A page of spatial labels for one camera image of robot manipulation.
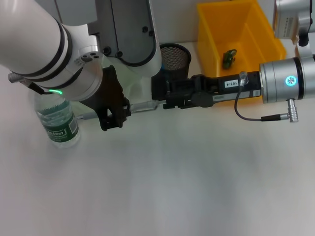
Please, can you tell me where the clear bottle with green label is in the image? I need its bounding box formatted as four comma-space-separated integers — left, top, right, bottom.
33, 90, 81, 149

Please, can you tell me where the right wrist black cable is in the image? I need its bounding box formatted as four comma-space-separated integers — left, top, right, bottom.
233, 71, 300, 123

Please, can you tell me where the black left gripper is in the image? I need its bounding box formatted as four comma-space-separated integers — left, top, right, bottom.
83, 64, 195, 132

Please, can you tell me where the grey transparent pen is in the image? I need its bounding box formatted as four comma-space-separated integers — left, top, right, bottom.
75, 99, 168, 121

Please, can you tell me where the green plastic wrapper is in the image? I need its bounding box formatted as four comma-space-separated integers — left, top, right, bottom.
222, 49, 238, 70

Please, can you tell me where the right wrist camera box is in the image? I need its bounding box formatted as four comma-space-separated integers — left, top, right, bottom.
273, 0, 315, 47

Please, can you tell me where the yellow plastic bin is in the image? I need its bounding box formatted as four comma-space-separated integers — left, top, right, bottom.
196, 0, 287, 105

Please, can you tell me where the black mesh pen holder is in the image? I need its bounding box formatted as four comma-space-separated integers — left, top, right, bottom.
158, 43, 192, 80

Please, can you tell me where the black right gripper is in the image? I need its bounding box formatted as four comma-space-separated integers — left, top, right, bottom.
161, 70, 262, 110

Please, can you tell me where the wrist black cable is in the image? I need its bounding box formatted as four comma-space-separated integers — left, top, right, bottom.
233, 71, 300, 123
7, 72, 51, 96

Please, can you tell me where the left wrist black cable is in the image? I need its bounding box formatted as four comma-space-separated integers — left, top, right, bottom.
7, 72, 51, 96

